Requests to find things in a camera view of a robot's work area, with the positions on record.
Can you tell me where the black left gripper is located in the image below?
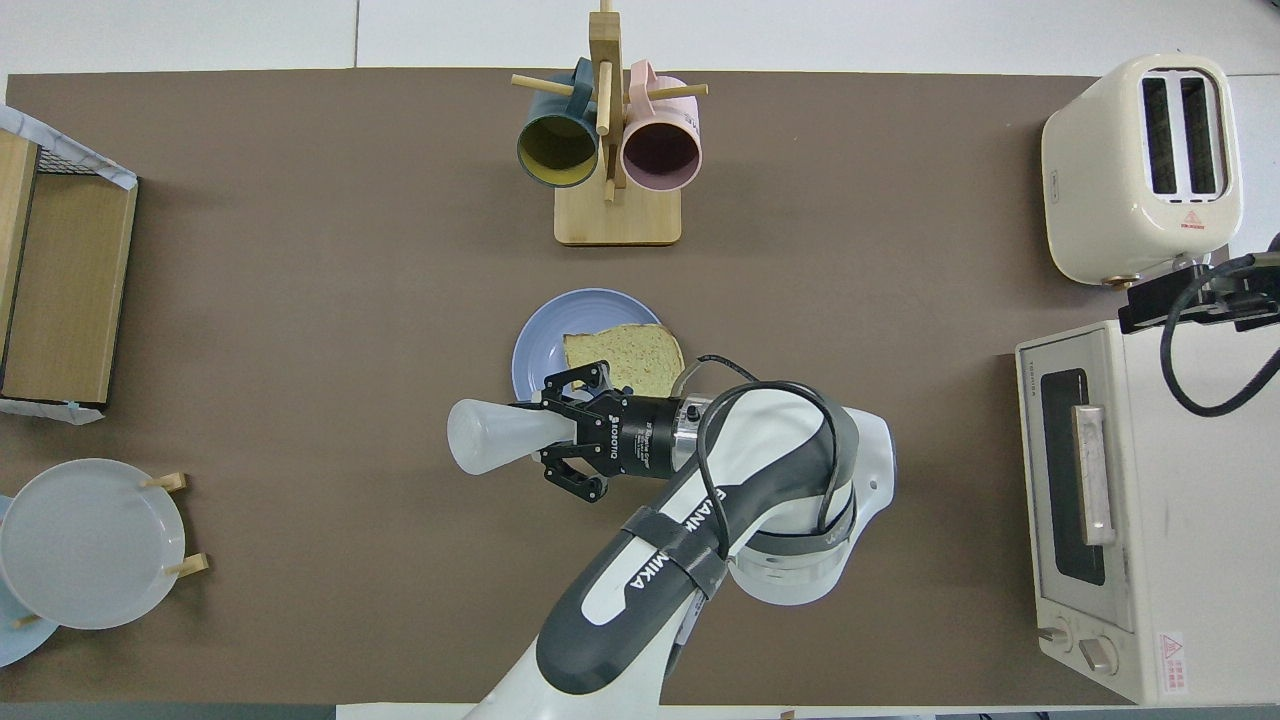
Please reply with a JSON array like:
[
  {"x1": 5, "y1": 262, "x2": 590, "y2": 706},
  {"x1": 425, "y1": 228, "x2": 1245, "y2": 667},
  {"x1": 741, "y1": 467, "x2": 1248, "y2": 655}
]
[{"x1": 540, "y1": 362, "x2": 691, "y2": 503}]

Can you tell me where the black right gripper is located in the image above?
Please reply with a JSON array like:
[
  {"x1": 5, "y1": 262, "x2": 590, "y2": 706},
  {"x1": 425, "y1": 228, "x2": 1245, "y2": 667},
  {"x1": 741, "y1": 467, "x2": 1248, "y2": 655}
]
[{"x1": 1118, "y1": 258, "x2": 1280, "y2": 336}]

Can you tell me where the toasted bread slice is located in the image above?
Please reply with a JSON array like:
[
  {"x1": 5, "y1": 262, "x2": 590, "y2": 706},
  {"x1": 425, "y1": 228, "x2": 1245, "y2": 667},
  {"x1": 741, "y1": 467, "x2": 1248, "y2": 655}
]
[{"x1": 563, "y1": 323, "x2": 687, "y2": 399}]

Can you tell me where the translucent bottle navy cap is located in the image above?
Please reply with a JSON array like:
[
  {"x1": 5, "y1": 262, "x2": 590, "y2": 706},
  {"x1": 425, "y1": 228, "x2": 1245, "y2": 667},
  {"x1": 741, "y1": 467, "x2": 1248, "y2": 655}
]
[{"x1": 446, "y1": 398, "x2": 586, "y2": 477}]

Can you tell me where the wooden plate rack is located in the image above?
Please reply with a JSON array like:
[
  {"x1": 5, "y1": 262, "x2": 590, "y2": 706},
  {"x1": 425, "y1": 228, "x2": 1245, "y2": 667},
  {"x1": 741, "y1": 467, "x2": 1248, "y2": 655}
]
[{"x1": 12, "y1": 473, "x2": 209, "y2": 631}]

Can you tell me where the grey round plate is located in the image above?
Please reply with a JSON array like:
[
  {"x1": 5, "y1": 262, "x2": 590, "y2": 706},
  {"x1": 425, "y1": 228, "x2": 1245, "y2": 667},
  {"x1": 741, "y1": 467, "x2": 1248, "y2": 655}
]
[{"x1": 0, "y1": 458, "x2": 187, "y2": 631}]

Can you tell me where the light blue round plate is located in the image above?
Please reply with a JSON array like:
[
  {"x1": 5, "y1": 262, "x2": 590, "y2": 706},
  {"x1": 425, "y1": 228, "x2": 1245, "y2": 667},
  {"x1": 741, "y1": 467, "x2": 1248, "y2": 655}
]
[{"x1": 0, "y1": 495, "x2": 61, "y2": 669}]

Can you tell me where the cream two-slot toaster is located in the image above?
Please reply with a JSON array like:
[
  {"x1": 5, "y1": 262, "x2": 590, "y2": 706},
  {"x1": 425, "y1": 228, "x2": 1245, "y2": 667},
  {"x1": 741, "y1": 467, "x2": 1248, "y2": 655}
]
[{"x1": 1041, "y1": 53, "x2": 1244, "y2": 288}]

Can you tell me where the white toaster oven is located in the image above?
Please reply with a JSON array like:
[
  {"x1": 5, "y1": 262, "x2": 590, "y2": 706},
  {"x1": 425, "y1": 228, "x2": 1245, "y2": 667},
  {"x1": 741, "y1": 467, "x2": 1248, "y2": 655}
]
[{"x1": 1015, "y1": 318, "x2": 1280, "y2": 706}]

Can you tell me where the wooden mug tree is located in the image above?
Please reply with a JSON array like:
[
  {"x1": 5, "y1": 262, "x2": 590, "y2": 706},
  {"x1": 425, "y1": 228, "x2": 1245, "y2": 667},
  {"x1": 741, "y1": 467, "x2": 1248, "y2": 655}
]
[{"x1": 511, "y1": 0, "x2": 709, "y2": 247}]

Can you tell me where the dark teal mug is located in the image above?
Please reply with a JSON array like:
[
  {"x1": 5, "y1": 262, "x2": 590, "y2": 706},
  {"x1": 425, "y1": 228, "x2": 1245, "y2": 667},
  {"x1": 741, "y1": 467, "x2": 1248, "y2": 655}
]
[{"x1": 516, "y1": 57, "x2": 601, "y2": 189}]

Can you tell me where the pink ribbed mug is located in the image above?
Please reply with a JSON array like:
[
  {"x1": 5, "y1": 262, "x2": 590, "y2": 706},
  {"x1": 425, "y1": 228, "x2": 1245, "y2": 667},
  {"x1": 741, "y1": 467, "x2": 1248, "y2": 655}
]
[{"x1": 620, "y1": 60, "x2": 703, "y2": 193}]

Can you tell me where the brown table mat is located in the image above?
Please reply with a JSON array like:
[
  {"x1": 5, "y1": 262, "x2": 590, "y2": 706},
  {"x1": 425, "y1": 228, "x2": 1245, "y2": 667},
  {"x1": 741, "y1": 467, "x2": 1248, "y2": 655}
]
[{"x1": 0, "y1": 68, "x2": 1233, "y2": 706}]

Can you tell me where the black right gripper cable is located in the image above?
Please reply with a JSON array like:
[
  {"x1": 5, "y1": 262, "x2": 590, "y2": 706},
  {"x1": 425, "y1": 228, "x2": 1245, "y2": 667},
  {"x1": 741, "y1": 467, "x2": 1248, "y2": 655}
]
[{"x1": 1160, "y1": 250, "x2": 1280, "y2": 418}]

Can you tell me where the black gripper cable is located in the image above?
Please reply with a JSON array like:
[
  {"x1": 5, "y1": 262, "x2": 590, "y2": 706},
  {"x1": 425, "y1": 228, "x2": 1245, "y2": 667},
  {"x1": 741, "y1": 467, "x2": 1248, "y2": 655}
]
[
  {"x1": 672, "y1": 353, "x2": 851, "y2": 541},
  {"x1": 1160, "y1": 250, "x2": 1280, "y2": 418}
]

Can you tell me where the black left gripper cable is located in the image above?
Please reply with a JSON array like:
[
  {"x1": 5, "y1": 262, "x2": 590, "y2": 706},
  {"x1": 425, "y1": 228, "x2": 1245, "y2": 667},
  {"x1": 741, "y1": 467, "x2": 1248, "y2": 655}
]
[{"x1": 672, "y1": 353, "x2": 851, "y2": 541}]

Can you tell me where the black wire basket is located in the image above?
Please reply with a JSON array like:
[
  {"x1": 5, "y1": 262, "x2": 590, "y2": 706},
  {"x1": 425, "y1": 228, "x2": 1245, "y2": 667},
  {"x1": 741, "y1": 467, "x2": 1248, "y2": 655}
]
[{"x1": 35, "y1": 140, "x2": 101, "y2": 179}]

